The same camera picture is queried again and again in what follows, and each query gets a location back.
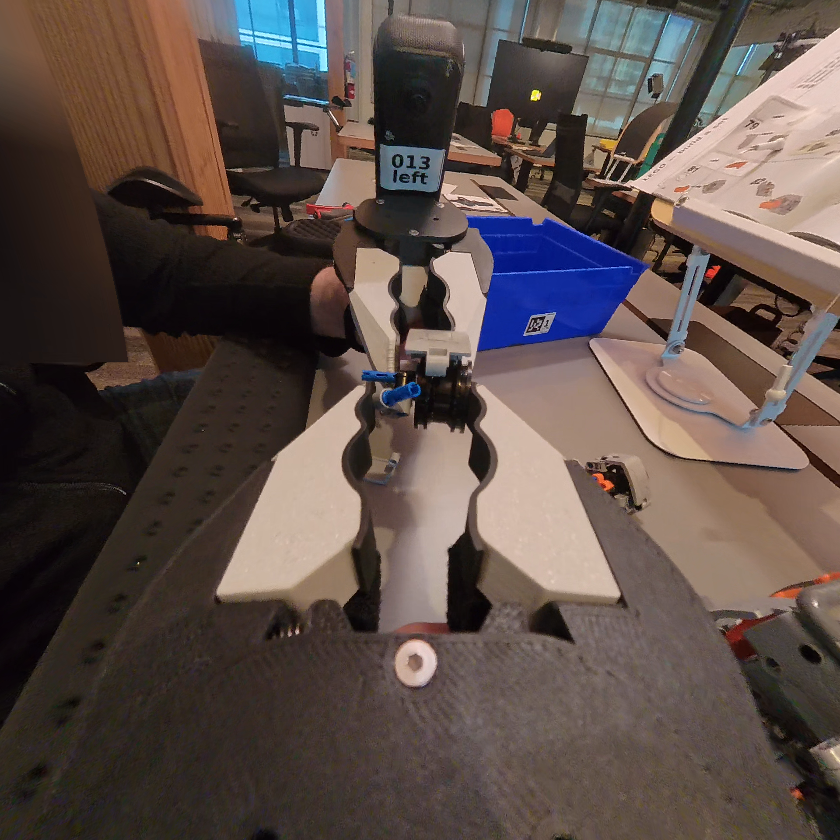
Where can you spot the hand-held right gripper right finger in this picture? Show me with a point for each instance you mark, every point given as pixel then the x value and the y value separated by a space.
pixel 545 532

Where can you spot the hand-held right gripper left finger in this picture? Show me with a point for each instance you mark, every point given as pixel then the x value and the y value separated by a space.
pixel 289 532

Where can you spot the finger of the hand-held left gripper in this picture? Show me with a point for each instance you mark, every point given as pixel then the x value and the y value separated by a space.
pixel 374 309
pixel 460 295

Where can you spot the black wheel hub assembly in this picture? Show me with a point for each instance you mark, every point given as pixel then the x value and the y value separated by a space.
pixel 440 387

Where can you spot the light grey connector piece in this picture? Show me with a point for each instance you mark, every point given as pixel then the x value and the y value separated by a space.
pixel 383 466

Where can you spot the person's left forearm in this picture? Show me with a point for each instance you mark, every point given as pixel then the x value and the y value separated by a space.
pixel 197 276

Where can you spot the person's left hand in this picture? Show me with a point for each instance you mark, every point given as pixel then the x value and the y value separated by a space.
pixel 331 309

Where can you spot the dark grey orange block assembly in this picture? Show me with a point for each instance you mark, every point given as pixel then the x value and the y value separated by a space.
pixel 624 479

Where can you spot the blue plastic storage bin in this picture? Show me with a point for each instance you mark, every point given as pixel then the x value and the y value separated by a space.
pixel 565 282

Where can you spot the black dimpled mat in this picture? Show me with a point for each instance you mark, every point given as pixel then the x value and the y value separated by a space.
pixel 171 499

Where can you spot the black monitor screen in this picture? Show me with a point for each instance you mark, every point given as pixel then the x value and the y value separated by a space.
pixel 536 82

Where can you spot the white desk stand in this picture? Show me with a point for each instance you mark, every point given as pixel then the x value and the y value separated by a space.
pixel 709 420

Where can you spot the person's legs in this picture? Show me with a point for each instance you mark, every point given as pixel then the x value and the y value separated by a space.
pixel 53 525

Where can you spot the grey orange tracked toy robot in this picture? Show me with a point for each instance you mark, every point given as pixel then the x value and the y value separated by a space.
pixel 788 656

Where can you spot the black metal pole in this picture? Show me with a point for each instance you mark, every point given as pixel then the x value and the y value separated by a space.
pixel 702 79

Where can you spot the white instruction sheet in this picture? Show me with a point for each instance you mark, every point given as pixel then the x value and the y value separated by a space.
pixel 775 158

